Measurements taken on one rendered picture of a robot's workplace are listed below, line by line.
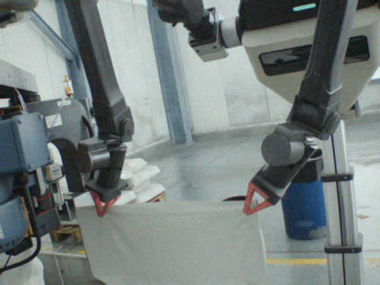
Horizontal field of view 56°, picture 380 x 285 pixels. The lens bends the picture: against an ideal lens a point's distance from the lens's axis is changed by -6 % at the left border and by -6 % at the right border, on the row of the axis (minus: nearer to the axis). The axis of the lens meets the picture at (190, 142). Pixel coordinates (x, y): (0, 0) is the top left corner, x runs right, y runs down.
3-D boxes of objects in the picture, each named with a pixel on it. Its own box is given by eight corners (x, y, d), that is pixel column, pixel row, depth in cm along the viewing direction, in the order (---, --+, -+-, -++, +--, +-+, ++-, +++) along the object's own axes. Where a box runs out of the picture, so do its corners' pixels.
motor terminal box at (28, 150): (56, 173, 67) (43, 112, 66) (35, 187, 57) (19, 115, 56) (17, 181, 68) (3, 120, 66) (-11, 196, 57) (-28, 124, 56)
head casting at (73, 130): (103, 184, 114) (83, 86, 110) (44, 212, 92) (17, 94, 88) (37, 187, 127) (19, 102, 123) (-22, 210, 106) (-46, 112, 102)
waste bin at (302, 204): (340, 217, 319) (333, 145, 311) (335, 243, 274) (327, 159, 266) (287, 219, 341) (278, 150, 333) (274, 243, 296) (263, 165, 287)
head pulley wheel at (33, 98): (48, 101, 102) (46, 92, 101) (23, 105, 94) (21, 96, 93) (27, 106, 106) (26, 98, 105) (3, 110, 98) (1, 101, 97)
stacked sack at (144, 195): (167, 193, 468) (165, 180, 466) (138, 212, 410) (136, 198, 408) (139, 194, 488) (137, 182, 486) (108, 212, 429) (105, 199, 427)
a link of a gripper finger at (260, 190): (229, 207, 77) (255, 173, 74) (240, 195, 84) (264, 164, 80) (254, 228, 76) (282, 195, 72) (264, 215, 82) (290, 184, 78)
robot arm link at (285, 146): (343, 115, 67) (304, 96, 72) (322, 111, 59) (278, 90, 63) (315, 172, 71) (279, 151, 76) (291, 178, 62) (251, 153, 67)
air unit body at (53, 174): (73, 205, 94) (59, 145, 92) (60, 212, 90) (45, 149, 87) (60, 205, 96) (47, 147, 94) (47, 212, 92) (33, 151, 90)
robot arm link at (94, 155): (135, 118, 87) (109, 112, 92) (98, 123, 78) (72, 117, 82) (132, 168, 90) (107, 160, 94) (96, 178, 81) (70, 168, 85)
